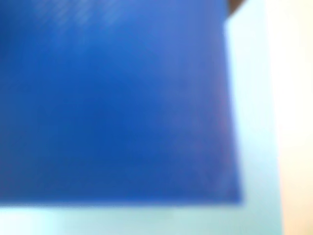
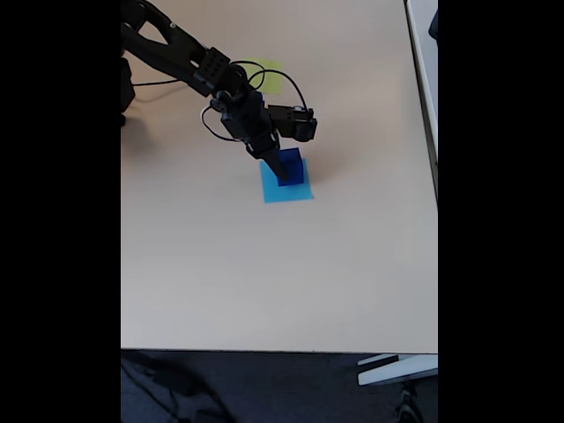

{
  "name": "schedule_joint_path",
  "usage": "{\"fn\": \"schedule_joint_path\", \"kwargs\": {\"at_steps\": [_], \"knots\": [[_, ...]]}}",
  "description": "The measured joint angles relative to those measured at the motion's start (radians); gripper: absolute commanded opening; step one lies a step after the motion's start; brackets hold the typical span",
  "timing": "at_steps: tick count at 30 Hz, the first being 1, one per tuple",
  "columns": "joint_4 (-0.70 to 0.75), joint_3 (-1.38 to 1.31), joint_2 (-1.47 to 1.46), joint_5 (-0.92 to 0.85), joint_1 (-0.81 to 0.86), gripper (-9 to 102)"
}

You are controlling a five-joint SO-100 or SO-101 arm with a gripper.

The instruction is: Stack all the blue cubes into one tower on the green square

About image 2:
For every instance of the largest blue cube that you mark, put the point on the largest blue cube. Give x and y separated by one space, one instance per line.
295 167

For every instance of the light blue paper square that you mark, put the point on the light blue paper square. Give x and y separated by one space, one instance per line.
266 194

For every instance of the green paper square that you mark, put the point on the green paper square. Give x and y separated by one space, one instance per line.
273 81

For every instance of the white side desk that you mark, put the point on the white side desk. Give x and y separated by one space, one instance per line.
425 66

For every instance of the dark blue object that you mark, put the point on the dark blue object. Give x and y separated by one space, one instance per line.
434 24

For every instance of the white table foot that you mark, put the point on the white table foot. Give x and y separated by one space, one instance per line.
396 370

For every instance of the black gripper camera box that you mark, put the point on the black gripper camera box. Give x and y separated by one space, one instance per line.
295 123

